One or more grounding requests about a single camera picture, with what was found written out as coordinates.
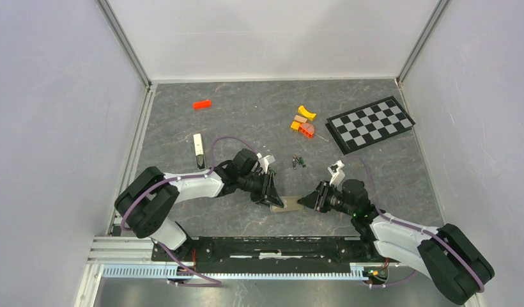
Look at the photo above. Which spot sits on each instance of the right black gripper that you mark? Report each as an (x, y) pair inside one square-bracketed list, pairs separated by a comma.
[(314, 199)]

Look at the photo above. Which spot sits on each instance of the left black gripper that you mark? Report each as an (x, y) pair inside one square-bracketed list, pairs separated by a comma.
[(273, 197)]

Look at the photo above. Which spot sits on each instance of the beige remote control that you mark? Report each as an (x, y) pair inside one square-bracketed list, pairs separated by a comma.
[(290, 204)]

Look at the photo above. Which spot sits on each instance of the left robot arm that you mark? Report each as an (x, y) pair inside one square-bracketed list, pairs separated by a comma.
[(145, 204)]

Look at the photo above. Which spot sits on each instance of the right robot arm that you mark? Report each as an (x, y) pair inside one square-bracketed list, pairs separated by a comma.
[(445, 255)]

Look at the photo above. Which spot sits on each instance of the white and black stick remote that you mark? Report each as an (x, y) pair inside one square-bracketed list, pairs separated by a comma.
[(199, 151)]

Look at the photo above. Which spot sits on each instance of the orange semicircle block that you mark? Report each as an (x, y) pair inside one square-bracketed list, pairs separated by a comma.
[(307, 129)]

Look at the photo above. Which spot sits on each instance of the yellow small block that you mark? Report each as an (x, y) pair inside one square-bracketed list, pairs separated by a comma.
[(295, 126)]

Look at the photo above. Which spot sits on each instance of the black white checkerboard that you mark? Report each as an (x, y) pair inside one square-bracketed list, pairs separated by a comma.
[(369, 124)]

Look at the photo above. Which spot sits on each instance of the tan small block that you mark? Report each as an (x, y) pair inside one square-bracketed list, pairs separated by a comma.
[(300, 119)]

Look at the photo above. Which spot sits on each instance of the yellow curved block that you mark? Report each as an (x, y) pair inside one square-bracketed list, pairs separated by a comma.
[(306, 114)]

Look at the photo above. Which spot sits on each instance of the red rectangular block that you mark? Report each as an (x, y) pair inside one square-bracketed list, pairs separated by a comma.
[(203, 104)]

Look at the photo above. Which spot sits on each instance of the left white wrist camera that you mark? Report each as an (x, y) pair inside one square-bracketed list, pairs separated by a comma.
[(265, 161)]

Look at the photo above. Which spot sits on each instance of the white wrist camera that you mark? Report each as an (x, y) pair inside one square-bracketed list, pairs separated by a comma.
[(265, 161), (336, 172)]

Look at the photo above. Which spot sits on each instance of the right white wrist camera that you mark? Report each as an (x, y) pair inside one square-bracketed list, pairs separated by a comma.
[(336, 172)]

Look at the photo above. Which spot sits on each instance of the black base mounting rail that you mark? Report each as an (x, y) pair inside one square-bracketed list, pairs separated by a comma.
[(277, 254)]

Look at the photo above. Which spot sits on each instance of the grey slotted cable duct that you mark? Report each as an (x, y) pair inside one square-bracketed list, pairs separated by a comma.
[(173, 271)]

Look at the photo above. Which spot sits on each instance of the right aluminium frame post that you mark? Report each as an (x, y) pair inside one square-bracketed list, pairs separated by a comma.
[(422, 40)]

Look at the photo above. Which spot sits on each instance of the aluminium frame post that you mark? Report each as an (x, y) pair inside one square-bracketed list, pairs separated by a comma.
[(422, 40), (121, 36)]

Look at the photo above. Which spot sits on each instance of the left aluminium frame post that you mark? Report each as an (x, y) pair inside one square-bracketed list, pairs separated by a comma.
[(121, 36)]

